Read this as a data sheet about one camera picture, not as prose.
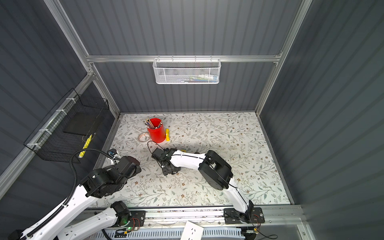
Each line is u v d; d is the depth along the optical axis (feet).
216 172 1.81
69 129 2.44
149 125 3.16
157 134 3.30
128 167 1.73
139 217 2.41
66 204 1.39
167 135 3.45
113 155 1.98
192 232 2.19
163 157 2.32
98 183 1.50
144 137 3.47
